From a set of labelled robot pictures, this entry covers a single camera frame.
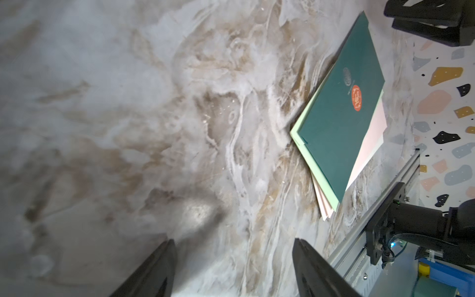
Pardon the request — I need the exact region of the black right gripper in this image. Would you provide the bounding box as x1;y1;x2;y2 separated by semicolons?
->
383;0;475;47

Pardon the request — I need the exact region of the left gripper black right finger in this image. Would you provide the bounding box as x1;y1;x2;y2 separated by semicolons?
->
292;238;359;297

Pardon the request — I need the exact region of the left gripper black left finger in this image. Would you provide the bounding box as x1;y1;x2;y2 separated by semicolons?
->
110;240;178;297

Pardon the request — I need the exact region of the dark green envelope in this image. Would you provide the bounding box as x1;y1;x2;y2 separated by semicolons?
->
298;12;385;202

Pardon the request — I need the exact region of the mint green envelope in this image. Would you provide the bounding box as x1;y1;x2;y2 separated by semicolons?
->
289;66;383;213

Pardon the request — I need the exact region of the pink envelope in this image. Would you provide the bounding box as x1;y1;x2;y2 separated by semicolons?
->
346;99;387;189

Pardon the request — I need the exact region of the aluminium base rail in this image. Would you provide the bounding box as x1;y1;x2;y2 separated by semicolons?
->
329;149;421;297

